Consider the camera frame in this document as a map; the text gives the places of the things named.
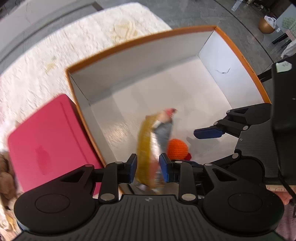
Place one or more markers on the lace tablecloth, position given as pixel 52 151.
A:
pixel 39 74

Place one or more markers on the silver yellow snack packet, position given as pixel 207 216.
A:
pixel 159 137

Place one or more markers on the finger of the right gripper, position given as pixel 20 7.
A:
pixel 210 132

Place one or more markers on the orange crochet carrot toy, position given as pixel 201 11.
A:
pixel 178 150

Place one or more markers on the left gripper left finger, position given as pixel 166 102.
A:
pixel 112 175

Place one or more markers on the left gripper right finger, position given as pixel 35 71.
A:
pixel 186 175

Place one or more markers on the red lidded storage box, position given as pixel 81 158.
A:
pixel 50 143

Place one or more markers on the brown plush towel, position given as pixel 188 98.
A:
pixel 8 185

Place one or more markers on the gold round vase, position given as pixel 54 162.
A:
pixel 266 25

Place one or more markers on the orange cardboard box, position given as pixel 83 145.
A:
pixel 197 70

